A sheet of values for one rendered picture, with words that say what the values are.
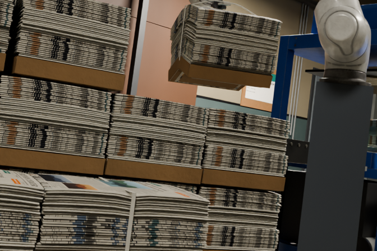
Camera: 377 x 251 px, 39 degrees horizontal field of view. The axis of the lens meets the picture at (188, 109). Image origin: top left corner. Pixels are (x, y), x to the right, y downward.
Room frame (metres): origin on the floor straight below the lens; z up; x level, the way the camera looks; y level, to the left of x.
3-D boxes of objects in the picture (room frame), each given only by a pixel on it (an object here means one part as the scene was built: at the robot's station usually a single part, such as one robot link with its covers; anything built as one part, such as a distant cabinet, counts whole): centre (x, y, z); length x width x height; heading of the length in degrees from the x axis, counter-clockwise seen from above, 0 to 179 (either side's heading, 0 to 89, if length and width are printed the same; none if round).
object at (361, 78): (2.00, -0.57, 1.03); 0.22 x 0.18 x 0.06; 166
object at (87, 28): (1.52, 0.39, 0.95); 0.38 x 0.29 x 0.23; 26
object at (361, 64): (1.97, -0.57, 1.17); 0.18 x 0.16 x 0.22; 159
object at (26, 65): (1.53, 0.39, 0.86); 0.38 x 0.29 x 0.04; 26
